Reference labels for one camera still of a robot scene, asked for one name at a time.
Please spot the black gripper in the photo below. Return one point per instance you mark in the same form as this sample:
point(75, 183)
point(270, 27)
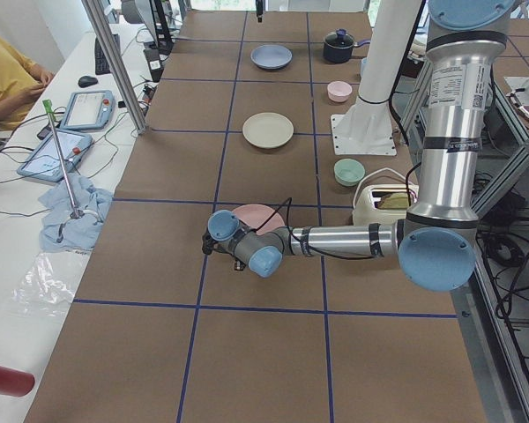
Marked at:
point(237, 265)

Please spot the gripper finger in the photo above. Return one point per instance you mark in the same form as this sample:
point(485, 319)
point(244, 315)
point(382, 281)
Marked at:
point(260, 9)

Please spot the pink plate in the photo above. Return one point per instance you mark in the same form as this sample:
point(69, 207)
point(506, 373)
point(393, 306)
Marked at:
point(259, 216)

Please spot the blue plate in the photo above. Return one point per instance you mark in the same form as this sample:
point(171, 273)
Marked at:
point(271, 57)

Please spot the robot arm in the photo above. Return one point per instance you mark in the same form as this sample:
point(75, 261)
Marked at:
point(434, 241)

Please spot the dark blue lidded pot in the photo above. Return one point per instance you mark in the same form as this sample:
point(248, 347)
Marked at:
point(339, 46)

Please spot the black monitor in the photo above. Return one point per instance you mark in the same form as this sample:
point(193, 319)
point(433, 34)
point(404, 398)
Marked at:
point(152, 14)

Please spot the pink bowl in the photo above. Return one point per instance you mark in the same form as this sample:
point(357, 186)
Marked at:
point(339, 91)

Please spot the light blue cup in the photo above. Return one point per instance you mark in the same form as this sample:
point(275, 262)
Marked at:
point(363, 66)

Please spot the black power strip box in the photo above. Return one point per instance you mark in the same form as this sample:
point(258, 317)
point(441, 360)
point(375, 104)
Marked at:
point(154, 63)

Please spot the cream plate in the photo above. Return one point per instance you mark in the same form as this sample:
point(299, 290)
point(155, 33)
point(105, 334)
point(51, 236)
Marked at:
point(268, 130)

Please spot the green bowl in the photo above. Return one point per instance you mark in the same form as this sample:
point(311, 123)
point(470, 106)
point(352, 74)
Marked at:
point(348, 172)

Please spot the cream toaster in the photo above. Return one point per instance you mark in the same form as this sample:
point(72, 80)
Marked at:
point(369, 191)

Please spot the black keyboard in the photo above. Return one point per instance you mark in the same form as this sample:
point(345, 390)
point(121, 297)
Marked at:
point(101, 64)

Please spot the toast slice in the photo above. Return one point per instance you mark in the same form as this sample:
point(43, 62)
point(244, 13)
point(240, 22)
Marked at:
point(394, 201)

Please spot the blue cloth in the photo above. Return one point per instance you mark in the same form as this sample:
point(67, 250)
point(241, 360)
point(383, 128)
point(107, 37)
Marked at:
point(65, 230)

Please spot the black computer mouse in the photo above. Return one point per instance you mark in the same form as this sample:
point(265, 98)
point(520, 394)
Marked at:
point(86, 81)

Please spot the clear plastic bag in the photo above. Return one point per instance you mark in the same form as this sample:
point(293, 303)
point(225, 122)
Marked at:
point(49, 286)

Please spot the far teach pendant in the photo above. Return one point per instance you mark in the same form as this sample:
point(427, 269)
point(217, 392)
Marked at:
point(88, 110)

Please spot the teach pendant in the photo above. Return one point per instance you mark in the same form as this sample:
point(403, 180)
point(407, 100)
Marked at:
point(44, 163)
point(88, 110)

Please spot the near teach pendant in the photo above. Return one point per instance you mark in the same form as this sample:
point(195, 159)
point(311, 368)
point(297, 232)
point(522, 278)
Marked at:
point(44, 163)

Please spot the person in yellow shirt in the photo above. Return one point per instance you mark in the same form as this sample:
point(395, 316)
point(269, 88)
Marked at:
point(22, 82)

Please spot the red bottle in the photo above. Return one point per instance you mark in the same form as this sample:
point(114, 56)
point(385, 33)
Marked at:
point(15, 383)

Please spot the aluminium frame post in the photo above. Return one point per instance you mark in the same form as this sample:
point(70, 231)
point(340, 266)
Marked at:
point(98, 20)

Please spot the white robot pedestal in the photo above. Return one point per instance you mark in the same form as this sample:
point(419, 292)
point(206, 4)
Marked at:
point(365, 129)

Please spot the green handled grabber stick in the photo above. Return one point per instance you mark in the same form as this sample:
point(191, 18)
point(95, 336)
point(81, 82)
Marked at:
point(76, 212)

